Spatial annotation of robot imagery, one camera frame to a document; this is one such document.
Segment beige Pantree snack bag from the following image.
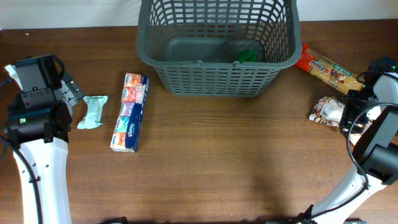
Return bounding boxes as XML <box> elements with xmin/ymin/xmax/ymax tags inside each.
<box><xmin>308</xmin><ymin>96</ymin><xmax>373</xmax><ymax>146</ymax></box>

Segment green lidded jar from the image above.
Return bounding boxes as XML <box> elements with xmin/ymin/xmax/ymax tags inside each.
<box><xmin>236</xmin><ymin>50</ymin><xmax>258</xmax><ymax>63</ymax></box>

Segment grey plastic mesh basket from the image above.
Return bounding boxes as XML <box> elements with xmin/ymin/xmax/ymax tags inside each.
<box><xmin>136</xmin><ymin>0</ymin><xmax>302</xmax><ymax>97</ymax></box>

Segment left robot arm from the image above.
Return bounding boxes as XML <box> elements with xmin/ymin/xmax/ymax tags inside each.
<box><xmin>2</xmin><ymin>55</ymin><xmax>84</xmax><ymax>223</ymax></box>

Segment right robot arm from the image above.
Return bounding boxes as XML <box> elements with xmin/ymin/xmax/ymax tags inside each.
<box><xmin>293</xmin><ymin>57</ymin><xmax>397</xmax><ymax>223</ymax></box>

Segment red spaghetti pasta package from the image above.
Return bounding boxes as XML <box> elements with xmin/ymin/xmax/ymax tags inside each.
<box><xmin>295</xmin><ymin>44</ymin><xmax>364</xmax><ymax>95</ymax></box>

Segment small teal wrapped packet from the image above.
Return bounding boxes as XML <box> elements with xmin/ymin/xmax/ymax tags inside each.
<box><xmin>77</xmin><ymin>96</ymin><xmax>108</xmax><ymax>129</ymax></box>

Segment Kleenex tissue multipack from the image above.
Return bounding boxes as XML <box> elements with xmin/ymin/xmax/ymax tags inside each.
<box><xmin>110</xmin><ymin>73</ymin><xmax>149</xmax><ymax>152</ymax></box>

